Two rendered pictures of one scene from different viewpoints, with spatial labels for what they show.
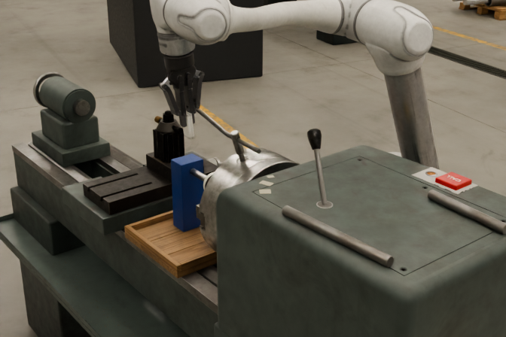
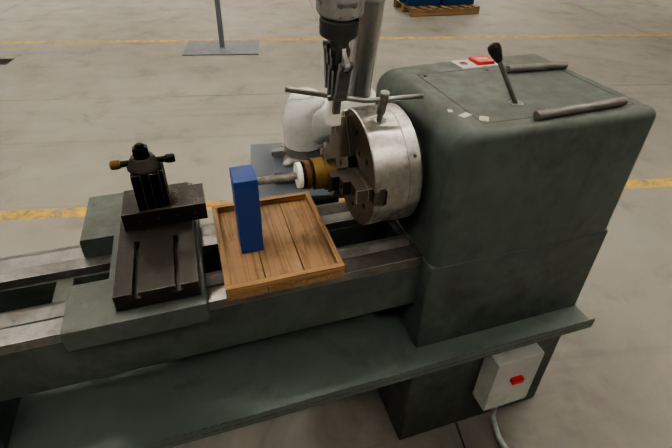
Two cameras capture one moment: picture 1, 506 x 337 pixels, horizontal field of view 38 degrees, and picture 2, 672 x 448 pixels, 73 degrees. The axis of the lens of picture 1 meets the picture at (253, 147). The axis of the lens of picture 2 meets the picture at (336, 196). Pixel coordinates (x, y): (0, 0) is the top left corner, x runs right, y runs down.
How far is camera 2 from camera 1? 1.82 m
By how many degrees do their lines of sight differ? 62
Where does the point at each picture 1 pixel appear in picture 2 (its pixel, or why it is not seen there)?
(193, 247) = (299, 249)
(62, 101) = not seen: outside the picture
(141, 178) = (154, 241)
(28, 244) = not seen: outside the picture
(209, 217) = (395, 187)
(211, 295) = (384, 260)
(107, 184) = (142, 273)
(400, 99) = (376, 24)
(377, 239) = (578, 99)
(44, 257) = not seen: outside the picture
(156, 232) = (249, 270)
